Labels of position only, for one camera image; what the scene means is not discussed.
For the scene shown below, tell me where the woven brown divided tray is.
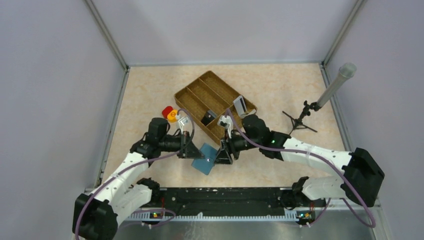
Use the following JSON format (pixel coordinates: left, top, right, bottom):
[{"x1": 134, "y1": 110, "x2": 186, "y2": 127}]
[{"x1": 174, "y1": 70, "x2": 242, "y2": 144}]

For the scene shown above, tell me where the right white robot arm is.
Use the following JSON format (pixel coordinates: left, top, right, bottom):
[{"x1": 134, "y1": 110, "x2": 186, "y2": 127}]
[{"x1": 215, "y1": 115, "x2": 385, "y2": 207}]

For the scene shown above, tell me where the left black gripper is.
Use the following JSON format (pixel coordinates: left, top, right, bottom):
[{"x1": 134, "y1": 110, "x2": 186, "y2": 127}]
[{"x1": 159, "y1": 130, "x2": 205, "y2": 159}]

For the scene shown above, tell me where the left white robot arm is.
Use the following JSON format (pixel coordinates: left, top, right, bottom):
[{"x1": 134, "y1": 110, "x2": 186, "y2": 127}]
[{"x1": 72, "y1": 114, "x2": 203, "y2": 240}]

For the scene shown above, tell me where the black card in tray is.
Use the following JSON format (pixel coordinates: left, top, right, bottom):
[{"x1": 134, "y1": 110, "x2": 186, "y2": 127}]
[{"x1": 201, "y1": 109, "x2": 217, "y2": 126}]

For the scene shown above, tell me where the red cylinder block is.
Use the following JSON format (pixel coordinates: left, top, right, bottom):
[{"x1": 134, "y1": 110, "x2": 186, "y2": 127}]
[{"x1": 161, "y1": 105, "x2": 174, "y2": 119}]

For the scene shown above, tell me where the blue card holder wallet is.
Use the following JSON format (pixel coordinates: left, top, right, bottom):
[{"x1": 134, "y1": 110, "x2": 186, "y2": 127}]
[{"x1": 191, "y1": 143, "x2": 218, "y2": 176}]

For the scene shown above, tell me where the grey microphone on tripod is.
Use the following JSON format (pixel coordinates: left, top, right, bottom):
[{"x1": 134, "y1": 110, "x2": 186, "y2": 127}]
[{"x1": 282, "y1": 62, "x2": 357, "y2": 135}]

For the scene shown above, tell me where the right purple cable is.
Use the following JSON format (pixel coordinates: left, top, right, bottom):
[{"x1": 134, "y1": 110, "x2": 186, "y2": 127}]
[{"x1": 224, "y1": 108, "x2": 377, "y2": 229}]

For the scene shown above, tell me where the orange cylinder block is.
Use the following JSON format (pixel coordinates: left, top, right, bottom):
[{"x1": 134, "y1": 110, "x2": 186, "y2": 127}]
[{"x1": 166, "y1": 109, "x2": 178, "y2": 123}]

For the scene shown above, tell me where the grey white card stand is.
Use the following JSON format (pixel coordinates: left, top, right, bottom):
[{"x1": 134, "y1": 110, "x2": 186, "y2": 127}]
[{"x1": 233, "y1": 95, "x2": 257, "y2": 119}]

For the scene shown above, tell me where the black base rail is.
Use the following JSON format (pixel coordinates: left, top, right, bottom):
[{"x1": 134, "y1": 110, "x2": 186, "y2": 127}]
[{"x1": 139, "y1": 187, "x2": 319, "y2": 226}]

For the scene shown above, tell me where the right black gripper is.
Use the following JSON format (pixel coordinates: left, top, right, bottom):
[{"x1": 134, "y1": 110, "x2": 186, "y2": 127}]
[{"x1": 213, "y1": 128, "x2": 262, "y2": 165}]

